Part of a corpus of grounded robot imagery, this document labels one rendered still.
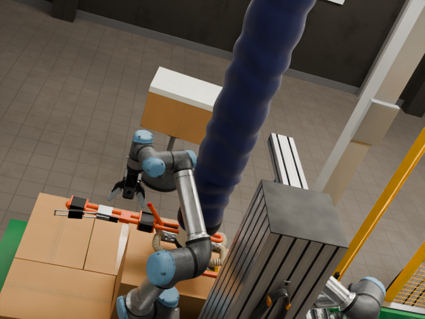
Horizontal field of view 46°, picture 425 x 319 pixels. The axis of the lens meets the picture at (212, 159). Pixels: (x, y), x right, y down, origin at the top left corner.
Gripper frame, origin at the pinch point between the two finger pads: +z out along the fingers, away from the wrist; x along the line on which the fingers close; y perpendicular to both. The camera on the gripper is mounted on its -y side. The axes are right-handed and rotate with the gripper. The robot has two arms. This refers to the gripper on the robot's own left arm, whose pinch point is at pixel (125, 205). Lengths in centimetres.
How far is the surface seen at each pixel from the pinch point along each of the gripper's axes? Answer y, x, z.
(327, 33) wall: 556, -261, 70
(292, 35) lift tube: 19, -45, -82
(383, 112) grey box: 116, -151, -20
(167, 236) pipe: 28, -27, 39
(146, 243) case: 38, -19, 58
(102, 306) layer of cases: 24, -4, 98
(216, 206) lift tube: 19.5, -42.5, 5.9
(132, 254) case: 29, -12, 58
